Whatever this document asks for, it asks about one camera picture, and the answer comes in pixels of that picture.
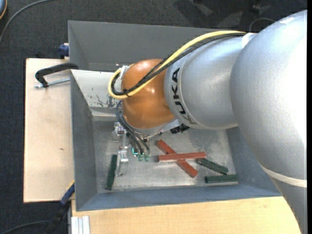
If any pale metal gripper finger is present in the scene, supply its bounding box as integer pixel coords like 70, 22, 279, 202
112, 121, 126, 143
117, 145, 130, 177

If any dark green flat block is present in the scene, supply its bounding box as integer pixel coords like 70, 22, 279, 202
204, 174, 239, 184
105, 154, 118, 191
196, 158, 229, 176

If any red-brown flat block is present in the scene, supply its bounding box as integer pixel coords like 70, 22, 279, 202
157, 151, 207, 163
156, 139, 198, 178

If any pale wood board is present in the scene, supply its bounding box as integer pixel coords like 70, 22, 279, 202
23, 58, 76, 203

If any grey metal bin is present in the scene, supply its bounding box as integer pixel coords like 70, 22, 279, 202
67, 20, 284, 212

